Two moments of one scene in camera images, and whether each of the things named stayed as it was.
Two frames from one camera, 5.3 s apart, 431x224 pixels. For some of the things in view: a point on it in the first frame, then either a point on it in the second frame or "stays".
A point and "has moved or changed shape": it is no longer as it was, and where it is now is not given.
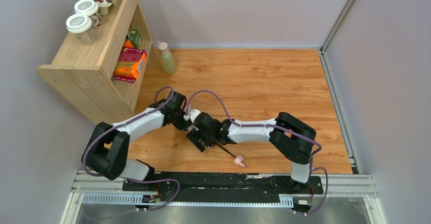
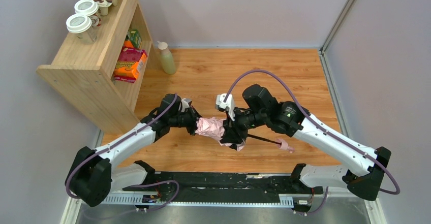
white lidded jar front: (81, 25) stays
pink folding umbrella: (238, 159) has moved or changed shape
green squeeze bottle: (168, 62) stays
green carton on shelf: (135, 38) stays
